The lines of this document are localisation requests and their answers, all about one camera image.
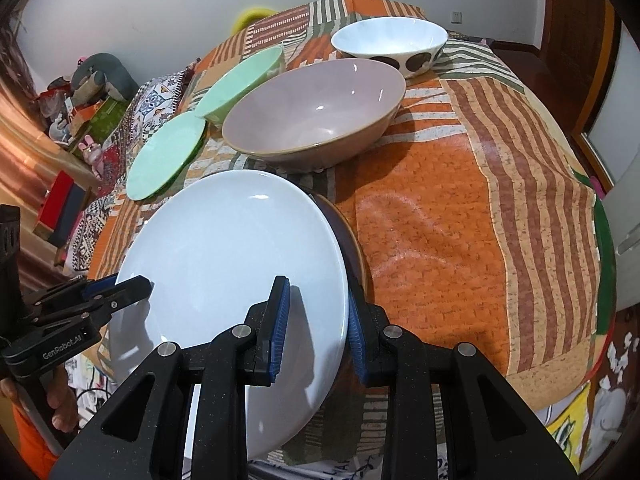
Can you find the mint green plate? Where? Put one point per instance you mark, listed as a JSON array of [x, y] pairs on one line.
[[163, 155]]

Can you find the white plate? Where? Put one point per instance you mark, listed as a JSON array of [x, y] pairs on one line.
[[211, 252]]

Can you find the grey plush toy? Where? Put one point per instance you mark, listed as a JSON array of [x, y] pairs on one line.
[[100, 75]]

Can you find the white bowl brown dots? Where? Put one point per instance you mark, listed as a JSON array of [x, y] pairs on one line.
[[411, 45]]

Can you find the orange brown curtain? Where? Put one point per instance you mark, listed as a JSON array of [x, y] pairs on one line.
[[29, 162]]

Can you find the yellow foam arch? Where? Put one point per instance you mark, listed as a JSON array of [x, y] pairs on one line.
[[250, 16]]

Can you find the pink rabbit toy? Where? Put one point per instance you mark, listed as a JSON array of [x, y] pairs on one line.
[[92, 154]]

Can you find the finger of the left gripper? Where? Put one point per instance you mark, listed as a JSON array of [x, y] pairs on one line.
[[120, 292]]

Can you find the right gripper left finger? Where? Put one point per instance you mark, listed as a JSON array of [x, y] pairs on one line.
[[183, 410]]

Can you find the red box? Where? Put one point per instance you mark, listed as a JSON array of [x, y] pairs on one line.
[[52, 207]]

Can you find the pink beige bowl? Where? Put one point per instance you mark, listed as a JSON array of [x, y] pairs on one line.
[[314, 117]]

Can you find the orange patchwork striped blanket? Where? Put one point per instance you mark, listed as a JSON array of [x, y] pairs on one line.
[[474, 217]]

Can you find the mint green bowl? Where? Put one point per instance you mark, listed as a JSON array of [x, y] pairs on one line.
[[215, 104]]

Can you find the green gift bag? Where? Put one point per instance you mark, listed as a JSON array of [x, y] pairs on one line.
[[98, 121]]

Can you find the patterned geometric quilt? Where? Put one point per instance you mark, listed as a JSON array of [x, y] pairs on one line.
[[156, 101]]

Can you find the person's left hand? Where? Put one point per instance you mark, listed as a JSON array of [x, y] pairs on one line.
[[60, 397]]

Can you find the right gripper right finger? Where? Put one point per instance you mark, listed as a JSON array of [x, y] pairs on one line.
[[490, 431]]

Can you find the dark purple plate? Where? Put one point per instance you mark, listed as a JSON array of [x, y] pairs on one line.
[[356, 270]]

